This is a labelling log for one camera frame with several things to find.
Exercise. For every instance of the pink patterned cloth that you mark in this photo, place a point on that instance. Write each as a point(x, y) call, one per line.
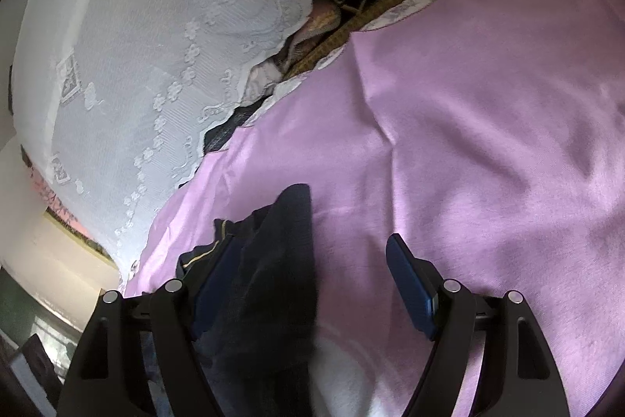
point(322, 17)

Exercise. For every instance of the white lace cloth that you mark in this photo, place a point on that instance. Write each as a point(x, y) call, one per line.
point(146, 55)

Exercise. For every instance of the navy blue small garment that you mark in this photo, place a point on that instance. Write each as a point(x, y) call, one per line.
point(278, 260)

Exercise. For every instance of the dark patterned cloth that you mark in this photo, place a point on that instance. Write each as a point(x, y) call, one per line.
point(227, 129)

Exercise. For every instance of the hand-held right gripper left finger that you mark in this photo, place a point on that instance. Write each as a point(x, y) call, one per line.
point(215, 287)

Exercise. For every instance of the pink floral headboard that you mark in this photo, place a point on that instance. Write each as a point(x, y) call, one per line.
point(63, 207)

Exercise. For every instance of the purple bed sheet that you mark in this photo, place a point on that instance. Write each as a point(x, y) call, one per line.
point(464, 129)

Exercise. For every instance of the glass door bookcase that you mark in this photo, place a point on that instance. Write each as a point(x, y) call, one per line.
point(29, 314)

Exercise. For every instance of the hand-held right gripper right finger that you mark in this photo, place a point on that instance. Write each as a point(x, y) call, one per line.
point(407, 282)

